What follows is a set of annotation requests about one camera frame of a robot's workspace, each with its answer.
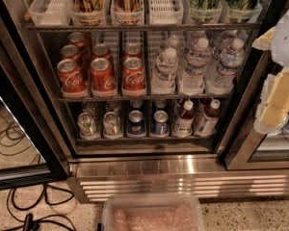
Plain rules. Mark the steel fridge base grille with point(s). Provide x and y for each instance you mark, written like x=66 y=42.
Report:
x=96 y=179

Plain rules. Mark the clear plastic bin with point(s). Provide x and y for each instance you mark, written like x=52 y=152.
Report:
x=152 y=211

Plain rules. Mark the top wire shelf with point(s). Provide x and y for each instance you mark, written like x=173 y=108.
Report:
x=145 y=28

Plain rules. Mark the brown tea bottle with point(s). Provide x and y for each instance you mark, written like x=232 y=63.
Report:
x=183 y=119
x=208 y=118

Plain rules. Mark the left brown tea bottle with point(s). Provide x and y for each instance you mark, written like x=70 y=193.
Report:
x=183 y=119

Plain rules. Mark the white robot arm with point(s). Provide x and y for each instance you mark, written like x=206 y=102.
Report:
x=280 y=43

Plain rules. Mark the empty white tray middle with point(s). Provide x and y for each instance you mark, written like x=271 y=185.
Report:
x=165 y=12

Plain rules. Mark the front right water bottle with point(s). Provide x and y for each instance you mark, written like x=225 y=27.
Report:
x=221 y=74

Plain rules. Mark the right brown tea bottle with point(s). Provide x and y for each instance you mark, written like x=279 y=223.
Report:
x=208 y=118

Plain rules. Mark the water bottle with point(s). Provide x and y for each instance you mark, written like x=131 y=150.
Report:
x=194 y=64
x=164 y=72
x=221 y=74
x=170 y=42

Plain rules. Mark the front middle water bottle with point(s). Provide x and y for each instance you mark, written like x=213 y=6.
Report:
x=194 y=64

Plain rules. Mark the front left water bottle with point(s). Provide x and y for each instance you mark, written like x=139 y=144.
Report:
x=164 y=72

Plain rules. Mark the empty white tray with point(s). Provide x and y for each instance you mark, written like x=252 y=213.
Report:
x=165 y=12
x=50 y=12

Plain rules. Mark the empty white tray left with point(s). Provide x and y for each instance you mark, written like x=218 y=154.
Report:
x=50 y=12

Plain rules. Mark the front left green soda can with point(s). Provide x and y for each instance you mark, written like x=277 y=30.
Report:
x=87 y=126

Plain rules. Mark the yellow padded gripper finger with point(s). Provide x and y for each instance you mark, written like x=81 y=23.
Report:
x=263 y=43
x=273 y=110

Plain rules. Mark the front right Coca-Cola can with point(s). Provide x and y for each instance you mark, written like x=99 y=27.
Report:
x=133 y=74

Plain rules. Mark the middle wire shelf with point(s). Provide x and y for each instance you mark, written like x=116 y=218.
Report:
x=144 y=97

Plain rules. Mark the rear left water bottle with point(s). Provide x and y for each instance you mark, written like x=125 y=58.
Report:
x=170 y=42

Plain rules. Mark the front right green soda can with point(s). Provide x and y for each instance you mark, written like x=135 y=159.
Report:
x=111 y=126

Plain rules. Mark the front middle Coca-Cola can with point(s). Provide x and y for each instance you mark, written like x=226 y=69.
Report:
x=103 y=76

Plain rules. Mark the front left Coca-Cola can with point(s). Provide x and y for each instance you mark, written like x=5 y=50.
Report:
x=70 y=75

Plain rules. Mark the rear left Coca-Cola can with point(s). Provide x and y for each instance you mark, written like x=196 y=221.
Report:
x=81 y=40

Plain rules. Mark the coca-cola can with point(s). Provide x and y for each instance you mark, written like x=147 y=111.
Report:
x=102 y=51
x=70 y=75
x=132 y=50
x=103 y=76
x=81 y=40
x=133 y=74
x=72 y=52

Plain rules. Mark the front right Pepsi can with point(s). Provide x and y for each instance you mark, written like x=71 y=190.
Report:
x=160 y=127

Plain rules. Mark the front left Pepsi can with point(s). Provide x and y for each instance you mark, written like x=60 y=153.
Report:
x=136 y=124

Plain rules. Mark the right fridge glass door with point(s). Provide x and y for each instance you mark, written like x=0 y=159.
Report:
x=248 y=148

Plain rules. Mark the open glass fridge door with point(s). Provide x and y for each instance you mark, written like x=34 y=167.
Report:
x=28 y=150

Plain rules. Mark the green soda can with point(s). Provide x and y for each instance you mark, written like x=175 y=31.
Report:
x=87 y=126
x=111 y=126

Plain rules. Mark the pepsi can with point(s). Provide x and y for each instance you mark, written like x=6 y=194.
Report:
x=160 y=127
x=136 y=124

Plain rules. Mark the wire shelf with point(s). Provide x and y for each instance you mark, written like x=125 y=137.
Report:
x=144 y=97
x=145 y=28

